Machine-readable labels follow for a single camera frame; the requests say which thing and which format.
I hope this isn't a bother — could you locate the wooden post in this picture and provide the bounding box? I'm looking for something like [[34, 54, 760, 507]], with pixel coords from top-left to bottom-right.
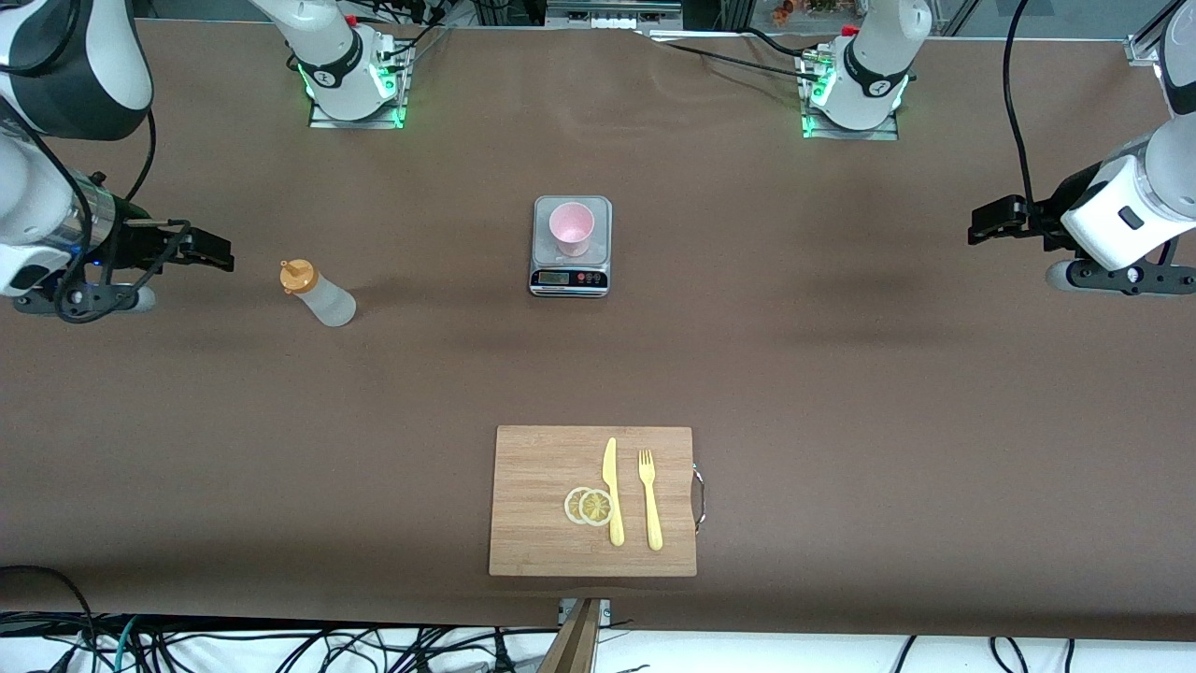
[[537, 598, 604, 673]]

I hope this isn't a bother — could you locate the pink plastic cup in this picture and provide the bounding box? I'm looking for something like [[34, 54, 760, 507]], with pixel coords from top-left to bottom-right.
[[548, 201, 596, 258]]

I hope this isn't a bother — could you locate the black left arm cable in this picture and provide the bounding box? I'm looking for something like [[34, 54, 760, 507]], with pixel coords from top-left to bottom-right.
[[1002, 0, 1038, 207]]

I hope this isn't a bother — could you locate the yellow plastic fork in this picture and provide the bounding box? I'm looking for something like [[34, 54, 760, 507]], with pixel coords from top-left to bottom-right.
[[637, 449, 664, 551]]

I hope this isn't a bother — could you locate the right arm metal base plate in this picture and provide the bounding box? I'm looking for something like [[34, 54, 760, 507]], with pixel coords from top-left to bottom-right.
[[308, 37, 408, 130]]

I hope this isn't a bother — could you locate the silver digital kitchen scale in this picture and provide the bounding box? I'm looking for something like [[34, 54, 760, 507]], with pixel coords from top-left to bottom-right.
[[529, 194, 614, 298]]

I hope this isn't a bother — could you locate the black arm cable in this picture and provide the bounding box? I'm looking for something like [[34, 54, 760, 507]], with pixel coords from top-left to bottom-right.
[[1002, 0, 1038, 207], [51, 107, 193, 324]]

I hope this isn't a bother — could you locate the black cable on table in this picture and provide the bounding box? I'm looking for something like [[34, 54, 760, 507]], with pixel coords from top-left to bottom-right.
[[648, 37, 816, 83], [741, 26, 833, 66]]

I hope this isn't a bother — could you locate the wooden cutting board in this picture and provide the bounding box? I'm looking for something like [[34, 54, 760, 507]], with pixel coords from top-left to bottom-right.
[[488, 425, 707, 578]]

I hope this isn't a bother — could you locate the black floor cable loop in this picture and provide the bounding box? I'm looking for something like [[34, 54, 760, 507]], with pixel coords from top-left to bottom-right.
[[0, 565, 99, 673]]

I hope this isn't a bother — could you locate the yellow plastic knife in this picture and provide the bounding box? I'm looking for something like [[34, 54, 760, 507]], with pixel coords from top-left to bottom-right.
[[602, 437, 626, 548]]

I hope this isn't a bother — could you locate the aluminium frame with power strip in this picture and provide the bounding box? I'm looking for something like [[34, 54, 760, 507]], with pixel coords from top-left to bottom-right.
[[545, 0, 685, 31]]

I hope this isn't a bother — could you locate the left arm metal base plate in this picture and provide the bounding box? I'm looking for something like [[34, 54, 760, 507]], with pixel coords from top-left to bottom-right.
[[801, 51, 901, 141]]

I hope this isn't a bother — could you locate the sauce bottle with orange cap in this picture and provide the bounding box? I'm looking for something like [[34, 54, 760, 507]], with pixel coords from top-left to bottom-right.
[[279, 259, 357, 328]]

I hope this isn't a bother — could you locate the green floor cable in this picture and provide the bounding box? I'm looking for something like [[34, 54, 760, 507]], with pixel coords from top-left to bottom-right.
[[107, 615, 143, 673]]

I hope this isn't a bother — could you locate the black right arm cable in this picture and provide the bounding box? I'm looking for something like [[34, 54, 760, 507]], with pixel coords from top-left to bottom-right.
[[51, 107, 193, 324]]

